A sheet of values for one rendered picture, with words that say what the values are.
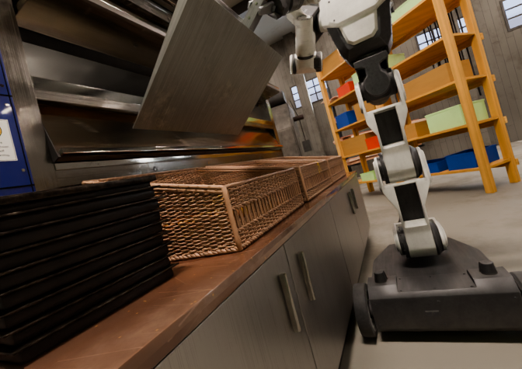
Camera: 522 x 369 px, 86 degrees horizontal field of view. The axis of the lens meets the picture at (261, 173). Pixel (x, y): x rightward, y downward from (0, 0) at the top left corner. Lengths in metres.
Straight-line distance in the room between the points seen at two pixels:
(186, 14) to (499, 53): 8.68
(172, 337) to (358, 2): 1.23
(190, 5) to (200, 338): 0.65
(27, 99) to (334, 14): 1.10
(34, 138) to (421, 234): 1.40
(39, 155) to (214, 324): 0.69
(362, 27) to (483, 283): 1.01
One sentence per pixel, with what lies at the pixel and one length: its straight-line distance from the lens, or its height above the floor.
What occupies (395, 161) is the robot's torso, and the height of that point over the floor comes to 0.65.
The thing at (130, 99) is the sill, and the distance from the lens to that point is 1.24.
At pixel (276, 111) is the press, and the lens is 6.40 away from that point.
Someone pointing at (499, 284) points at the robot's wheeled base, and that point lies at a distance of 1.24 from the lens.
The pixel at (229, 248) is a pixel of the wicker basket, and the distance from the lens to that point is 0.66.
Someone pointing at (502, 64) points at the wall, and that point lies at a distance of 9.08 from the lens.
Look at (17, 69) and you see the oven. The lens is 1.06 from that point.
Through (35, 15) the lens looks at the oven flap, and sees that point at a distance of 1.16.
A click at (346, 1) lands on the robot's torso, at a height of 1.31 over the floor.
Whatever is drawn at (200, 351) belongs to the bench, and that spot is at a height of 0.52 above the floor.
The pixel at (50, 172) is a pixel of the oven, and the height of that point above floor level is 0.89.
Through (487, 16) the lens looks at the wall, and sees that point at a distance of 9.30.
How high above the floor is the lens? 0.73
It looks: 1 degrees up
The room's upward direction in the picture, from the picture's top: 15 degrees counter-clockwise
